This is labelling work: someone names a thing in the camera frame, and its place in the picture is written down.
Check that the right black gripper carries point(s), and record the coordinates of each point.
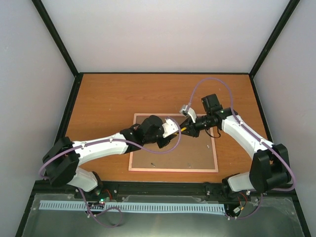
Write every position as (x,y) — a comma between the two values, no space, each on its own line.
(191,130)

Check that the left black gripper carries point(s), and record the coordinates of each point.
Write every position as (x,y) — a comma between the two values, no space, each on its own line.
(162,144)

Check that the pink picture frame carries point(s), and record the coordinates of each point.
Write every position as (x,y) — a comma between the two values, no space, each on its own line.
(191,155)

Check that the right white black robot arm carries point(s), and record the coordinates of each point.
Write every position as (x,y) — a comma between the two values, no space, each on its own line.
(269,161)

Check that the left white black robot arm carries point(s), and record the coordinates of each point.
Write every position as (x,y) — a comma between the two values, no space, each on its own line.
(61,164)

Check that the small green lit circuit board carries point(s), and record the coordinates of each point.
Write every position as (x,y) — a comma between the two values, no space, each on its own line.
(103,200)

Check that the steel front plate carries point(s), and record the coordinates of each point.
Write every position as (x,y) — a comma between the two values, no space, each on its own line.
(261,217)

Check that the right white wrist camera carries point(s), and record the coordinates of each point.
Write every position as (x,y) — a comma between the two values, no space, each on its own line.
(188,112)

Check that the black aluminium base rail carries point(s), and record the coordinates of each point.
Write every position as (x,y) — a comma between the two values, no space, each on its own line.
(117,190)

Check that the light blue slotted cable duct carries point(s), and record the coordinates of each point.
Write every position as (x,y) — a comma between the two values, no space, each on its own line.
(134,207)

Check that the right black corner post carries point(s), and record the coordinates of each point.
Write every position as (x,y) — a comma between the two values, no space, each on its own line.
(277,30)

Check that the black corner post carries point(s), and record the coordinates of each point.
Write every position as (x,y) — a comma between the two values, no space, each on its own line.
(39,6)
(277,30)

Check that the left black corner post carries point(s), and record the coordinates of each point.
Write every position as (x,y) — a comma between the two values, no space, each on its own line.
(39,6)

